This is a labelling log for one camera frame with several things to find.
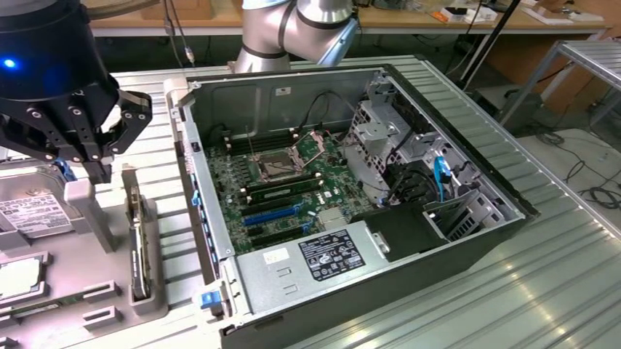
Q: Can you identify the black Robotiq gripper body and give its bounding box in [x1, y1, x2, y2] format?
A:
[0, 0, 121, 134]

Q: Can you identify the graphics card with black shroud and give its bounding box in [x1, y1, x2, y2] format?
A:
[120, 163, 157, 302]

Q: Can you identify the thin locking lever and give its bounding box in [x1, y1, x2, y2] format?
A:
[244, 125, 257, 161]

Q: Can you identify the CPU socket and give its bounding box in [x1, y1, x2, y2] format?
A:
[249, 151, 304, 182]

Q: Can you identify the grey parts rack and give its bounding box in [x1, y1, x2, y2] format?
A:
[0, 180, 171, 349]

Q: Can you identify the metal socket cover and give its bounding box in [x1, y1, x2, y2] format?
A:
[288, 130, 331, 164]

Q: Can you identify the green RAM stick in slot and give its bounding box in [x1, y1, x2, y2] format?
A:
[247, 179, 319, 202]

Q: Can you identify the black expansion slot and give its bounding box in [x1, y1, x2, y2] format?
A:
[239, 202, 297, 218]
[249, 232, 307, 249]
[247, 224, 306, 238]

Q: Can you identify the CPU with silver lid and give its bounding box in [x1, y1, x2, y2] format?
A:
[0, 258, 42, 301]

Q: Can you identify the blue expansion slot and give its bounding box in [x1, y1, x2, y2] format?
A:
[243, 209, 300, 226]

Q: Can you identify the green Dell motherboard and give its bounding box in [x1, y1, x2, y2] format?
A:
[203, 132, 388, 255]

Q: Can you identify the silver chipset heatsink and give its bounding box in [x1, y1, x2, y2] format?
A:
[318, 209, 350, 225]

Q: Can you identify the silver disk bay cage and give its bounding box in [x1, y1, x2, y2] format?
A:
[346, 100, 438, 190]

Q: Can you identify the silver power supply unit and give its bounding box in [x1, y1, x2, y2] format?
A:
[235, 221, 392, 316]

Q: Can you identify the blue case latch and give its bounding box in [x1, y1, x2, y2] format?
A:
[199, 290, 223, 310]

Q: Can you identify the wooden desk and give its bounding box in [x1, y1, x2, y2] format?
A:
[89, 0, 613, 43]

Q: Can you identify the black plastic air shroud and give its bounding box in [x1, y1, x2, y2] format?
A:
[348, 206, 450, 263]

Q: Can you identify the orange and white box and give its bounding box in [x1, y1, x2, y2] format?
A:
[432, 7, 467, 25]

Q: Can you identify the silver perforated drive bay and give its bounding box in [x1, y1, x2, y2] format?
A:
[420, 188, 526, 244]

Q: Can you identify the black slanted pole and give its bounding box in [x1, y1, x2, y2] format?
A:
[458, 0, 523, 83]

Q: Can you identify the open black PC case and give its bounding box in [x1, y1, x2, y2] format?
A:
[163, 63, 541, 349]

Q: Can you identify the black box on floor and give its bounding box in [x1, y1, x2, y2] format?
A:
[472, 86, 543, 135]

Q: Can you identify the flat white package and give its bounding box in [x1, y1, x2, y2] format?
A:
[521, 4, 574, 26]

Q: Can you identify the grey hanging cable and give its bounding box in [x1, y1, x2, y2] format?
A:
[161, 0, 196, 67]

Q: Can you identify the hard disk with blue rail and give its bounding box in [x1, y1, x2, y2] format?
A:
[0, 156, 80, 239]

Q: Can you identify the black looped wire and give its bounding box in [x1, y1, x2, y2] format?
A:
[297, 92, 360, 134]

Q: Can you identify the black wire bundle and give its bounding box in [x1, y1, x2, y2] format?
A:
[380, 163, 440, 208]

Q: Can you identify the blue SATA wire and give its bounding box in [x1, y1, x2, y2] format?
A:
[432, 154, 451, 204]

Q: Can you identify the aluminium frame table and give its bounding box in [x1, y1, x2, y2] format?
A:
[496, 39, 621, 127]

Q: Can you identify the black floor cable bundle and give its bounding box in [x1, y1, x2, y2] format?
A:
[579, 187, 621, 211]

